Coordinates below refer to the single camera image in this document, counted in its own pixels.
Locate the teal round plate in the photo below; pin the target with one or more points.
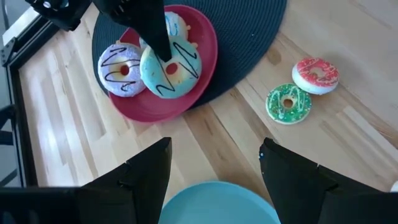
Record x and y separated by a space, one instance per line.
217 205

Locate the large white donut blue drizzle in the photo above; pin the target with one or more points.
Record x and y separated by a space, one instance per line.
178 26

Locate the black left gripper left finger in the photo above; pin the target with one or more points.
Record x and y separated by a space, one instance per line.
136 193

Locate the red round plate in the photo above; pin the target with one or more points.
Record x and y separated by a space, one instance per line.
149 109

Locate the dark round woven placemat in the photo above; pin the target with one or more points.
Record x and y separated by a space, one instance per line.
242 37

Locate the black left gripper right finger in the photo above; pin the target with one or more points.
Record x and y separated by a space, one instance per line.
298 193

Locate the large purple donut dark drizzle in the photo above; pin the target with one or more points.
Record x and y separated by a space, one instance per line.
109 77

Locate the small green frosted donut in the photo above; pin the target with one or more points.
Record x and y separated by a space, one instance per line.
276 112

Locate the large mint donut dark drizzle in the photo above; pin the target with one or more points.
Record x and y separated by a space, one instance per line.
183 84

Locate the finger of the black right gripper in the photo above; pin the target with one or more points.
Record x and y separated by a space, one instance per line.
146 21

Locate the small red frosted donut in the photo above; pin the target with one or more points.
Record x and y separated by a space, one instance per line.
303 82

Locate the black aluminium table frame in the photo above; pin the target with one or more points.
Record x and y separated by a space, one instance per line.
20 130

